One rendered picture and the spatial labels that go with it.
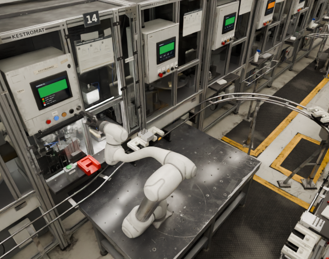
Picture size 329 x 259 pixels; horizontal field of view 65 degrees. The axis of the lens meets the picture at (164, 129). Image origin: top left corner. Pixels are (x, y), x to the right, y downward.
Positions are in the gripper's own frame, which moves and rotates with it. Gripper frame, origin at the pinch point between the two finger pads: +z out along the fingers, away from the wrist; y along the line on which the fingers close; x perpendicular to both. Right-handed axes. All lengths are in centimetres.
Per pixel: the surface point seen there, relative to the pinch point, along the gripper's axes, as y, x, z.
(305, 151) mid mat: -163, -228, -136
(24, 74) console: 45, 23, 8
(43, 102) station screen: 24.6, 20.5, 6.1
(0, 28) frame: 68, 16, 29
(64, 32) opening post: 60, -10, 5
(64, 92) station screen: 23.8, 5.6, 4.4
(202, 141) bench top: -80, -96, -47
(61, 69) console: 38.4, 0.2, 5.6
